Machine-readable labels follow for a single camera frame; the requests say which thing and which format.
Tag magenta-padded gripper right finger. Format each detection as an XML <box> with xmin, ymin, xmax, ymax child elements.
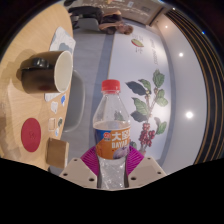
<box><xmin>126</xmin><ymin>145</ymin><xmax>167</xmax><ymax>189</ymax></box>

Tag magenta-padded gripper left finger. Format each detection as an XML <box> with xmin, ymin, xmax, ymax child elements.
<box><xmin>59</xmin><ymin>145</ymin><xmax>101</xmax><ymax>189</ymax></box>

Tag clear red-capped drink bottle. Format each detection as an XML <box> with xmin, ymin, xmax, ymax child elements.
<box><xmin>92</xmin><ymin>79</ymin><xmax>132</xmax><ymax>190</ymax></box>

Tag small brown cardboard box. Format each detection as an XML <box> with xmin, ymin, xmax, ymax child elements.
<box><xmin>45</xmin><ymin>137</ymin><xmax>71</xmax><ymax>170</ymax></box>

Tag flat round red coaster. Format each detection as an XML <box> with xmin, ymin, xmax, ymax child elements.
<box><xmin>20</xmin><ymin>117</ymin><xmax>43</xmax><ymax>154</ymax></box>

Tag round ceiling spotlights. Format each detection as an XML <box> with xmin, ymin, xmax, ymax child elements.
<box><xmin>164</xmin><ymin>24</ymin><xmax>195</xmax><ymax>120</ymax></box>

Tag dark mug with white inside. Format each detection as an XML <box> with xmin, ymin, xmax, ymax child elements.
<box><xmin>20</xmin><ymin>49</ymin><xmax>74</xmax><ymax>95</ymax></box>

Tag white printed paper sheet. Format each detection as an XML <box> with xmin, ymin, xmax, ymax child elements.
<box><xmin>44</xmin><ymin>26</ymin><xmax>77</xmax><ymax>103</ymax></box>

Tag coffee branch wall mural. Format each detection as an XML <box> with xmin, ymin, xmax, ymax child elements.
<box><xmin>107</xmin><ymin>31</ymin><xmax>173</xmax><ymax>165</ymax></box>

